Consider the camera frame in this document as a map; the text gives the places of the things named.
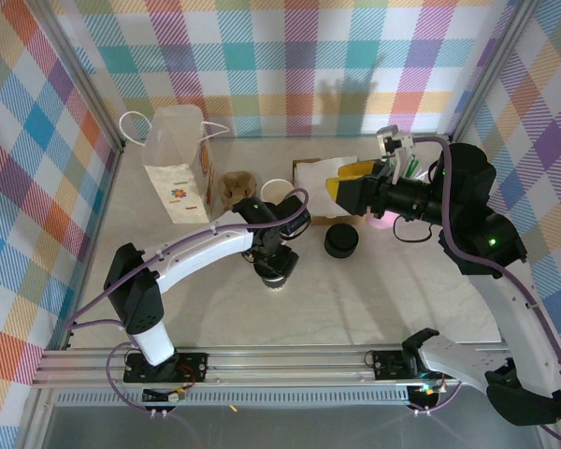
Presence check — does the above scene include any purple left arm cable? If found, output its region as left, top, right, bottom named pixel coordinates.
left=65, top=186, right=312, bottom=416

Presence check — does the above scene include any aluminium frame post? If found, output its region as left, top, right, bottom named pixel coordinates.
left=446, top=0, right=543, bottom=147
left=27, top=0, right=126, bottom=153

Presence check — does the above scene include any brown cardboard napkin tray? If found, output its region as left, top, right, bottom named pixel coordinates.
left=292, top=158, right=369, bottom=229

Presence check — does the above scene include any stack of white napkins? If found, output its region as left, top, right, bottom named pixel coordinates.
left=295, top=156, right=361, bottom=219

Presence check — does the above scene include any stack of black lids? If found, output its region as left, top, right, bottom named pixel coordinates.
left=324, top=223, right=359, bottom=259

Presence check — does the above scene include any white paper gift bag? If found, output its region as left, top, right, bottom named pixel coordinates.
left=119, top=105, right=230, bottom=226

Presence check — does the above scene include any small circuit board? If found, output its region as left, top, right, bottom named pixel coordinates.
left=142, top=386, right=189, bottom=404
left=409, top=383, right=446, bottom=398

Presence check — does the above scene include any aluminium side rail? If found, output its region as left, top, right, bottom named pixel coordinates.
left=65, top=147, right=125, bottom=328

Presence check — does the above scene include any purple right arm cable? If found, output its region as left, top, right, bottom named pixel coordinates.
left=409, top=134, right=561, bottom=448

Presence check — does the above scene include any stack of paper cups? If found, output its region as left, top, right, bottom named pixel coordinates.
left=260, top=179, right=296, bottom=207

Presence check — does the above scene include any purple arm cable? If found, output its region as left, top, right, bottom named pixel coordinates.
left=65, top=186, right=312, bottom=416
left=409, top=134, right=561, bottom=448

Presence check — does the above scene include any grey slotted cable duct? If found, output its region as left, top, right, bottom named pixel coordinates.
left=55, top=390, right=412, bottom=409

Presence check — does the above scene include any brown cardboard cup carrier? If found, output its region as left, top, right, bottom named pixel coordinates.
left=218, top=170, right=258, bottom=210

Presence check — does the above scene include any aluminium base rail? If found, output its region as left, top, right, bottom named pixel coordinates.
left=33, top=345, right=511, bottom=389

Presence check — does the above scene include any single paper cup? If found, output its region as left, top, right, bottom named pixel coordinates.
left=261, top=273, right=291, bottom=292

